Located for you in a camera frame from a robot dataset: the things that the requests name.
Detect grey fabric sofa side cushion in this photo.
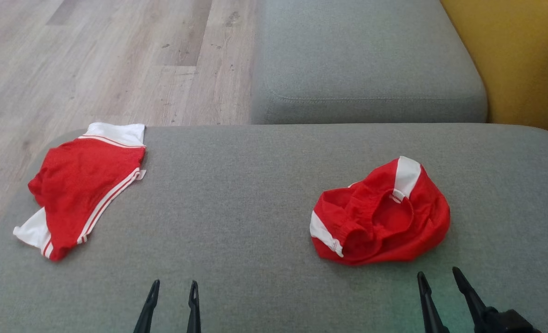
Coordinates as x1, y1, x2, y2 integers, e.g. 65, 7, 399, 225
251, 0, 488, 125

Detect grey fabric sofa seat cushion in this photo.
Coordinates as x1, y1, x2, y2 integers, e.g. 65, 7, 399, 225
0, 123, 548, 333

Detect red garment white side panels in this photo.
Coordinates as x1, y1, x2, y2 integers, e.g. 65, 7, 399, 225
309, 156, 451, 266

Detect red shorts double white stripes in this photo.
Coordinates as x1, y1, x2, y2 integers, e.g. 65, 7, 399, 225
13, 122, 147, 262

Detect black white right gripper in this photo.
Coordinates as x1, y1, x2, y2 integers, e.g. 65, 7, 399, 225
417, 267, 542, 333

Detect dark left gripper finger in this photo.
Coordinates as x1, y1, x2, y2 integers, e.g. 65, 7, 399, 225
187, 280, 202, 333
133, 279, 160, 333

